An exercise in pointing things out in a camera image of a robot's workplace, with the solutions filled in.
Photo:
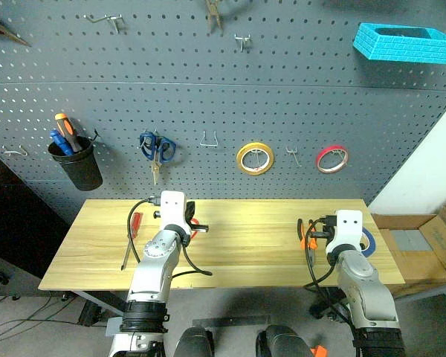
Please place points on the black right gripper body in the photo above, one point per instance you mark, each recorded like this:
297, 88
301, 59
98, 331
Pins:
324, 234

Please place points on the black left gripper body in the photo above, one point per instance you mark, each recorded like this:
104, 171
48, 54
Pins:
190, 211

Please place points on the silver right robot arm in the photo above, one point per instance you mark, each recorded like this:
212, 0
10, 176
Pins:
364, 286

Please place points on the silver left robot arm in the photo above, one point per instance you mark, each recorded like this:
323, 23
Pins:
156, 260

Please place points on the grey pegboard panel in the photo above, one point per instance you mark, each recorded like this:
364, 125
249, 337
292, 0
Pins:
215, 100

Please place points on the orange and black pliers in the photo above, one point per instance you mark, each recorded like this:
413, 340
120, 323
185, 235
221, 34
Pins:
302, 241

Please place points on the blue tape roll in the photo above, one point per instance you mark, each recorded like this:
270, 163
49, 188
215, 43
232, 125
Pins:
371, 245

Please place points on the red tape roll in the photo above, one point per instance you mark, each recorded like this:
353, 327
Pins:
321, 165

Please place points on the yellow tape roll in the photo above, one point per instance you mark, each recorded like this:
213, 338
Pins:
241, 159

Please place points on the silver pegboard hook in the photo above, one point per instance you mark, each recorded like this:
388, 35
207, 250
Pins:
16, 151
111, 19
242, 40
293, 153

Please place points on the open cardboard box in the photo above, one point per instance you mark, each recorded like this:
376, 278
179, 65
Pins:
416, 253

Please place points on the dark rounded shape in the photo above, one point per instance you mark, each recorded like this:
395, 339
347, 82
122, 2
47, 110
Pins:
195, 344
282, 342

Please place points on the black plastic cup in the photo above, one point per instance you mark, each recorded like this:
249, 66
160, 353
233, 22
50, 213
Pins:
82, 169

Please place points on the small orange object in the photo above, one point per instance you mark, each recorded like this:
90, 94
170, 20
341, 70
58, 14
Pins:
319, 351

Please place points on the dark flat metal bar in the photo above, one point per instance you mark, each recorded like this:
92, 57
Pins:
230, 321

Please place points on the orange and black screwdriver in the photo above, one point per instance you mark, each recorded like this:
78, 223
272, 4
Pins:
69, 130

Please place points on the blue brick-pattern box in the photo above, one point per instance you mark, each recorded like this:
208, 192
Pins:
401, 49

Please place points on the long needle-nose pliers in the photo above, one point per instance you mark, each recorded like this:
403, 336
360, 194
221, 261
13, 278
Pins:
3, 30

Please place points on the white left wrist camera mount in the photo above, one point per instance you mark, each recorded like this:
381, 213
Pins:
172, 208

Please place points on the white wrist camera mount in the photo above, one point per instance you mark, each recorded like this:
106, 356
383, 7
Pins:
349, 228
172, 208

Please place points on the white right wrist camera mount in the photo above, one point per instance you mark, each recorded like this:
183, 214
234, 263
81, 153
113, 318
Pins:
349, 228

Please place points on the black table frame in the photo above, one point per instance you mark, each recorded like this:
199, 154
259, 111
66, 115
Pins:
96, 301

